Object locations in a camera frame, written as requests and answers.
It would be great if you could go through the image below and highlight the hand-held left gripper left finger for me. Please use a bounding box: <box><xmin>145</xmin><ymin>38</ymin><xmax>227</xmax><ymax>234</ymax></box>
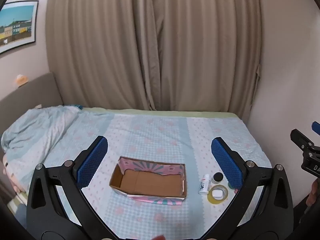
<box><xmin>26</xmin><ymin>135</ymin><xmax>118</xmax><ymax>240</ymax></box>

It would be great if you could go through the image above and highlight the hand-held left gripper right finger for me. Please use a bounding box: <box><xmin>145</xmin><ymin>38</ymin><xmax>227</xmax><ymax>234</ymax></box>
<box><xmin>211</xmin><ymin>137</ymin><xmax>294</xmax><ymax>240</ymax></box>

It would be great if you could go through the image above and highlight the black lid jar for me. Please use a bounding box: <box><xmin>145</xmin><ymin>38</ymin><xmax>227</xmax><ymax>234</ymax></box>
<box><xmin>211</xmin><ymin>172</ymin><xmax>224</xmax><ymax>184</ymax></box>

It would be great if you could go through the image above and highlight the cardboard box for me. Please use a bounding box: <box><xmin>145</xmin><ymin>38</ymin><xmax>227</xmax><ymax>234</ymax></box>
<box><xmin>109</xmin><ymin>156</ymin><xmax>188</xmax><ymax>203</ymax></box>

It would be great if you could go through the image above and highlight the person's right hand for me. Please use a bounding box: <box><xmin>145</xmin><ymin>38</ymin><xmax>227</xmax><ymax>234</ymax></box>
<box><xmin>306</xmin><ymin>179</ymin><xmax>320</xmax><ymax>206</ymax></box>

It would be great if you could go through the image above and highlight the white small bottle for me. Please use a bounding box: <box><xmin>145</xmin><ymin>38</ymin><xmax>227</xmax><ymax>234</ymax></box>
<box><xmin>198</xmin><ymin>174</ymin><xmax>211</xmax><ymax>196</ymax></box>

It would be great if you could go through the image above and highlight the yellow tape roll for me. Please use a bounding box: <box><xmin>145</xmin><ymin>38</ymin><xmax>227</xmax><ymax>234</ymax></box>
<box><xmin>207</xmin><ymin>184</ymin><xmax>229</xmax><ymax>204</ymax></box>

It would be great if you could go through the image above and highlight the light blue blanket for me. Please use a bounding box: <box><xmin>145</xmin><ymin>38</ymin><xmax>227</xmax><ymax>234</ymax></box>
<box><xmin>1</xmin><ymin>105</ymin><xmax>87</xmax><ymax>162</ymax></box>

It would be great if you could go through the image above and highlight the bow print bedsheet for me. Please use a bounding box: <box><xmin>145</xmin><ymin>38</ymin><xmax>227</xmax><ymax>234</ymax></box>
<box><xmin>6</xmin><ymin>110</ymin><xmax>273</xmax><ymax>239</ymax></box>

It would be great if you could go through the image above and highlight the green mattress cover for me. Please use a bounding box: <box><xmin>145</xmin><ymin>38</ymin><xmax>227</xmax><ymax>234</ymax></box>
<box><xmin>80</xmin><ymin>107</ymin><xmax>238</xmax><ymax>118</ymax></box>

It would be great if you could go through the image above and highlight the pink pillow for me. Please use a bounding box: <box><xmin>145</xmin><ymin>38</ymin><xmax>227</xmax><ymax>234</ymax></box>
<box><xmin>0</xmin><ymin>154</ymin><xmax>26</xmax><ymax>193</ymax></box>

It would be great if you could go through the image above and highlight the grey bed headboard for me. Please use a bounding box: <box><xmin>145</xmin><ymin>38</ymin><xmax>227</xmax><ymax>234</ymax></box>
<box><xmin>0</xmin><ymin>72</ymin><xmax>63</xmax><ymax>140</ymax></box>

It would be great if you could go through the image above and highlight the orange small toy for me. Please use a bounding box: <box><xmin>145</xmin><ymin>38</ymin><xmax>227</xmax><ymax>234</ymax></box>
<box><xmin>15</xmin><ymin>74</ymin><xmax>29</xmax><ymax>86</ymax></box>

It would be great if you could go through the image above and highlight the beige curtain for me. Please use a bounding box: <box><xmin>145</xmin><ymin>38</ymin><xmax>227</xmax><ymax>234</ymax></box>
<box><xmin>46</xmin><ymin>0</ymin><xmax>263</xmax><ymax>112</ymax></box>

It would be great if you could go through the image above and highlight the framed wall picture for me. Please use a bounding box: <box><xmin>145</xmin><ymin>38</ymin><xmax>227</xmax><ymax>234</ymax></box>
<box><xmin>0</xmin><ymin>0</ymin><xmax>39</xmax><ymax>55</ymax></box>

